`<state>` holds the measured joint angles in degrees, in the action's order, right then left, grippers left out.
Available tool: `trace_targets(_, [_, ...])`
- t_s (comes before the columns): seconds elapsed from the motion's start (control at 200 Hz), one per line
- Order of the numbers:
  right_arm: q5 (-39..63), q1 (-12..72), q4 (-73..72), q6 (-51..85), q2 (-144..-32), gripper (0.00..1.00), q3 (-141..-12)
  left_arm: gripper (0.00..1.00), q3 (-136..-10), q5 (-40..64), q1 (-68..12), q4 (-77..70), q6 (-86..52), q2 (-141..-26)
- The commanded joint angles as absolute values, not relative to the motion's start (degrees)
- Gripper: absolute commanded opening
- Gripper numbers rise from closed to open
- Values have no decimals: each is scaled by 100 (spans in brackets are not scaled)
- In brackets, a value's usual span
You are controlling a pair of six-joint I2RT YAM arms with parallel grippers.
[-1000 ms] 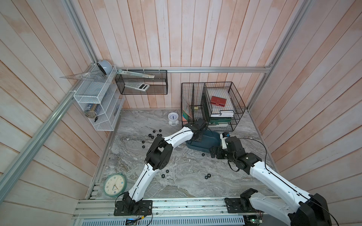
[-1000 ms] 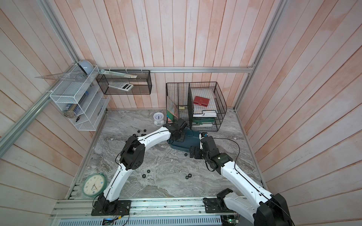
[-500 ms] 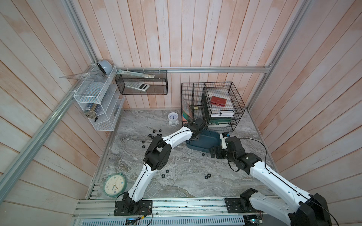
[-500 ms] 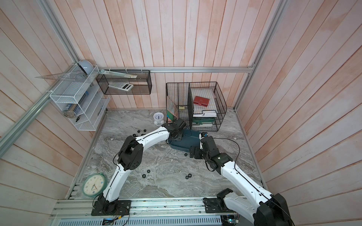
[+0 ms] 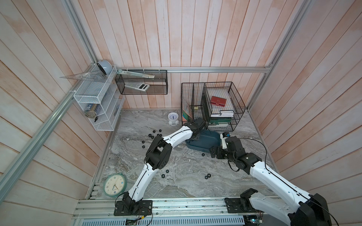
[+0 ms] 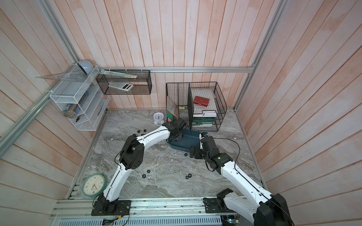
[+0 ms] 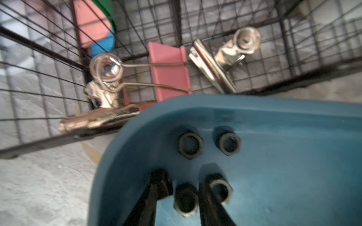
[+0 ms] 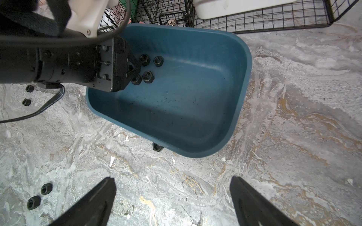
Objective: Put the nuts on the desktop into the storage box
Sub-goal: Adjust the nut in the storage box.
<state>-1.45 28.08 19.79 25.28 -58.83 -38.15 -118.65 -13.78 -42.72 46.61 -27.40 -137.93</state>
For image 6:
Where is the green round wall clock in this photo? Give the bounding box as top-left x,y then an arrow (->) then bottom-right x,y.
82,173 -> 107,197

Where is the clear plastic ruler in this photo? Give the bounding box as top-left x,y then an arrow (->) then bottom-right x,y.
99,70 -> 137,79

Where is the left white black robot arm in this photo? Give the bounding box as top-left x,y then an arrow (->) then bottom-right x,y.
91,118 -> 186,216

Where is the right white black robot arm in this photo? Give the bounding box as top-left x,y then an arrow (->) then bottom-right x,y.
190,132 -> 294,226

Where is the small white alarm clock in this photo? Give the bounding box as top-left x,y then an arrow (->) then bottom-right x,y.
153,112 -> 165,126

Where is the black wire desk organizer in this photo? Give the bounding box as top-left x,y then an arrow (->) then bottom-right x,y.
166,82 -> 227,131

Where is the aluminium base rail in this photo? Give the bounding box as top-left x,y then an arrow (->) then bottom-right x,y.
50,197 -> 233,219

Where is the red wallet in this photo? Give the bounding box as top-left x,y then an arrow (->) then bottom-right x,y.
193,96 -> 210,107

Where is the white wire wall shelf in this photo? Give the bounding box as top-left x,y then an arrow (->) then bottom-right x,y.
50,65 -> 110,131

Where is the white calculator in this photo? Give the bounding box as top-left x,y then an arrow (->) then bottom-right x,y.
108,82 -> 134,91

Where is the grey computer mouse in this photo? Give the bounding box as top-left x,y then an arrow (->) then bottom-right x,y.
77,60 -> 94,75

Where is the white tray in organizer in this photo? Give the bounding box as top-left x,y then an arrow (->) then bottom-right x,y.
193,111 -> 217,118

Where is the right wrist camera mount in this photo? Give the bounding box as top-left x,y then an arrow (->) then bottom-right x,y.
199,132 -> 209,149

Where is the black wire wall basket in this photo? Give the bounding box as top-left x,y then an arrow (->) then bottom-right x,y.
96,69 -> 152,95

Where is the dark teal storage box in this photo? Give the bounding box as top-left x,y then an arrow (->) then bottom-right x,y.
167,129 -> 201,153

